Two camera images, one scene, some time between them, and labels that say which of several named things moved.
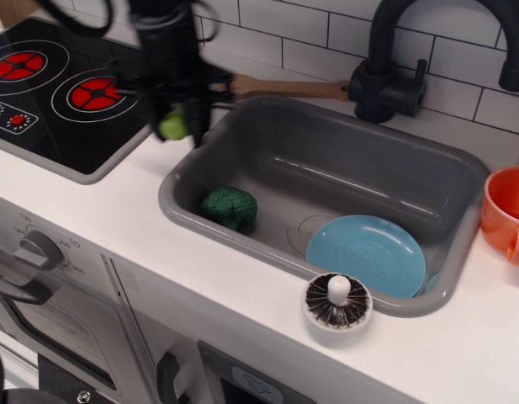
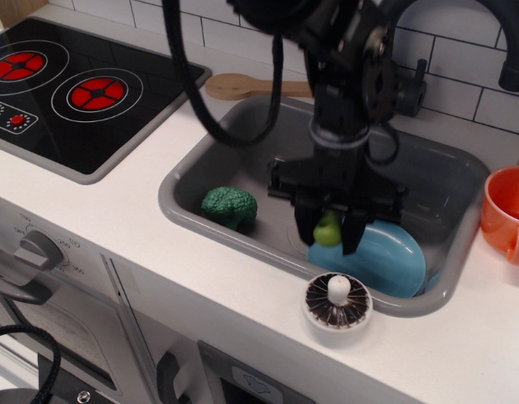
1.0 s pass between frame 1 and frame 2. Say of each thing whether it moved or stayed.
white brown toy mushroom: stayed
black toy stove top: stayed
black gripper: moved
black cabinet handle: stayed
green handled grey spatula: moved
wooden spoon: stayed
